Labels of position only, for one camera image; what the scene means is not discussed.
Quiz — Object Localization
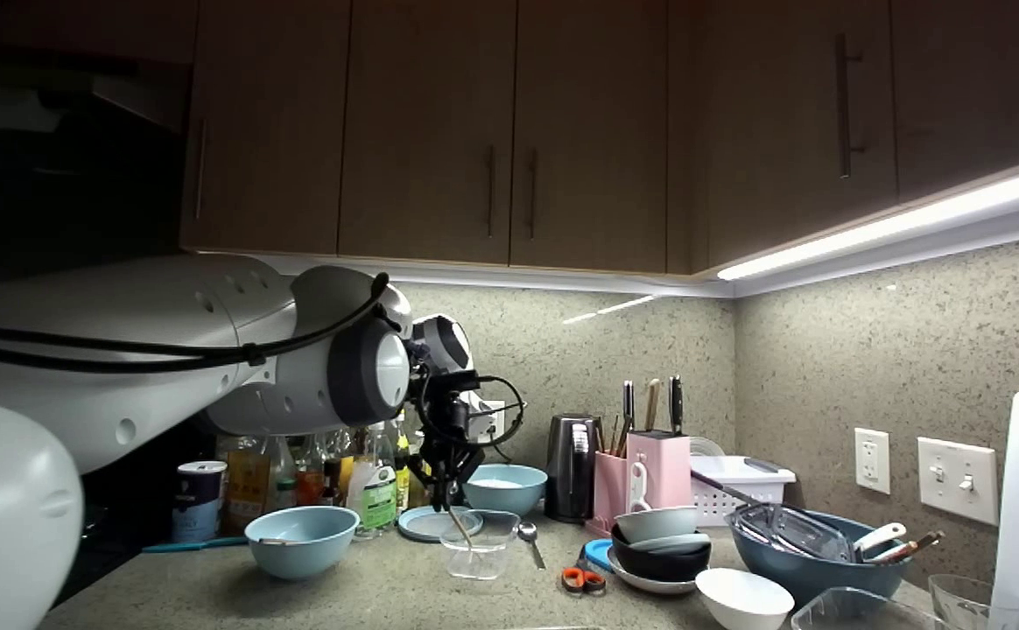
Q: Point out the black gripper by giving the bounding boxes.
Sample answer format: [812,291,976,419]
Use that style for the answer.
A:
[412,366,500,511]

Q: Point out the wooden chopstick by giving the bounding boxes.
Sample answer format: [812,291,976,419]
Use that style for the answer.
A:
[440,501,478,552]

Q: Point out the light blue bowl white contents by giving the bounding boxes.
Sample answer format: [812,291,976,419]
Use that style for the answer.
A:
[464,461,553,517]

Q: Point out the light blue bowl holding packets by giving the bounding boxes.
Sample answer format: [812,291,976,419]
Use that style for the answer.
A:
[241,503,363,585]

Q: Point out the gray bowl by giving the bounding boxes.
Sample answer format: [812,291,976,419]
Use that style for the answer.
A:
[608,503,704,551]

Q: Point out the black bowl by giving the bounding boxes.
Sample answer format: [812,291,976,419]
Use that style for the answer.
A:
[608,531,713,585]

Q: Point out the white shallow bowl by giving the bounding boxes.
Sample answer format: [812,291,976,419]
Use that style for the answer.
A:
[604,565,704,600]

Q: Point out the small white bowl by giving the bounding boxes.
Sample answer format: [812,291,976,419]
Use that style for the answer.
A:
[692,566,798,630]

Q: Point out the large dark blue bowl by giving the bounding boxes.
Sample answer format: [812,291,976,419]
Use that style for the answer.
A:
[727,503,909,609]

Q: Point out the light blue plate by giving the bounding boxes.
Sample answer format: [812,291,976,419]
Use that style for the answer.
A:
[397,501,464,545]

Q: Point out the clear glass container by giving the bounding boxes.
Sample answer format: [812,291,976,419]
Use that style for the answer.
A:
[789,585,924,630]
[436,508,523,585]

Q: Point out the metal spoon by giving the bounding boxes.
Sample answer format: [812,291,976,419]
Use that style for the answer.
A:
[516,517,551,574]

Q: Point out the black thermos flask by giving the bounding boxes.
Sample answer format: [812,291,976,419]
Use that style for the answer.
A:
[544,413,604,525]

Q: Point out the pink utensil cup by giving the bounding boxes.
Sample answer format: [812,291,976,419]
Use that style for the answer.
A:
[587,452,652,534]

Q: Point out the blue round lid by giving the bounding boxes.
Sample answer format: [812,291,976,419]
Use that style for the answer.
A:
[576,534,624,574]

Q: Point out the pale yellow liquid bottle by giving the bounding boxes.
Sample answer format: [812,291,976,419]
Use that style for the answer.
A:
[225,434,278,527]

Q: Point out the pink knife block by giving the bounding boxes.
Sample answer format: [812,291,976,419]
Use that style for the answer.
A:
[627,429,697,513]

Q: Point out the under cabinet light strip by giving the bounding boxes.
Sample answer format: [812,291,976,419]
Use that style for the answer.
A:
[692,149,1019,301]
[184,245,721,306]

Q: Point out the white plastic basket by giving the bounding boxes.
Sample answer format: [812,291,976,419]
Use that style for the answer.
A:
[690,452,798,527]

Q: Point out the metal mesh strainer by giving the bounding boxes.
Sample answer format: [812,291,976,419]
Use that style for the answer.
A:
[733,501,855,566]

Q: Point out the brown wooden upper cabinet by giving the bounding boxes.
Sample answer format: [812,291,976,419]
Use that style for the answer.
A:
[184,0,697,277]
[669,0,1019,267]

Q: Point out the dark range hood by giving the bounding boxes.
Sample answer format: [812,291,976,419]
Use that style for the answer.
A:
[0,46,188,267]

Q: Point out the clear drinking glass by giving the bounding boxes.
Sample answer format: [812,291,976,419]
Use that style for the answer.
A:
[924,569,1000,630]

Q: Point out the white wall outlet with plug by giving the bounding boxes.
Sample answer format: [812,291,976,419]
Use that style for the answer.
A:
[471,398,507,449]

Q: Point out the orange handled scissors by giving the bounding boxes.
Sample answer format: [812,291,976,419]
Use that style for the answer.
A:
[555,561,608,600]

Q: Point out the dark handled knife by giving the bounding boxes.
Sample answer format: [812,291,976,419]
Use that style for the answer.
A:
[615,379,641,455]

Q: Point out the brown handled knife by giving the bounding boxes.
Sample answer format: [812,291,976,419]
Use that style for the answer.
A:
[641,376,662,439]

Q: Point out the black handled knife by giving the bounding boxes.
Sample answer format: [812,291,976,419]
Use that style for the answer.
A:
[666,371,685,439]

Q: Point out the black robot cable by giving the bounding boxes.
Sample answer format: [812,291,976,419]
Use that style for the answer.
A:
[0,274,528,455]

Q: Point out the dark cabinet door handle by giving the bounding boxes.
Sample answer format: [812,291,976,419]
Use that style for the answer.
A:
[478,145,500,237]
[523,146,544,242]
[832,33,872,180]

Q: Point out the white handled utensil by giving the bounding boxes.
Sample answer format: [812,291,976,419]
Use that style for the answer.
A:
[849,517,909,557]

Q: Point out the dark handled utensil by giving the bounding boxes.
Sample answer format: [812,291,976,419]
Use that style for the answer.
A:
[869,527,945,566]

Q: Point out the white light switch plate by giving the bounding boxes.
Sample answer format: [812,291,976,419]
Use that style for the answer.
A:
[914,434,999,527]

